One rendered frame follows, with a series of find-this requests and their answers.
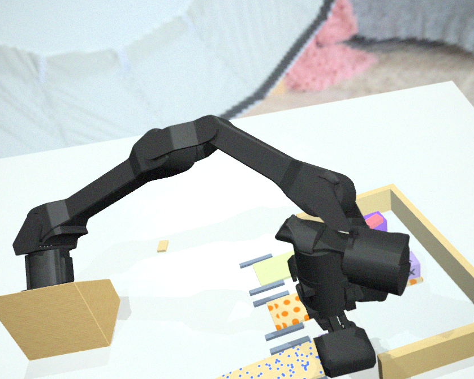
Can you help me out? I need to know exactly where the yellow strip with orange dots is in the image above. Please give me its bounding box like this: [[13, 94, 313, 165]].
[[266, 292, 310, 331]]

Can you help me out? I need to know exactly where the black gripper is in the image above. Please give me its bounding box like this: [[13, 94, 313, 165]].
[[287, 254, 376, 378]]

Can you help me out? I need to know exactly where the pale yellow strip with blue dots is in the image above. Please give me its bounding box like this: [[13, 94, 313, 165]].
[[214, 340, 325, 379]]

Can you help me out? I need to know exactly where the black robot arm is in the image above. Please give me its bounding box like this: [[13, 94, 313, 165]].
[[12, 115, 411, 312]]

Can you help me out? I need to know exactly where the pink rectangular block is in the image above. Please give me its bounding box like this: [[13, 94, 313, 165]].
[[366, 213, 383, 229]]

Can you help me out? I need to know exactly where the pale yellow flat strip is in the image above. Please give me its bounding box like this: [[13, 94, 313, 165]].
[[252, 250, 294, 286]]

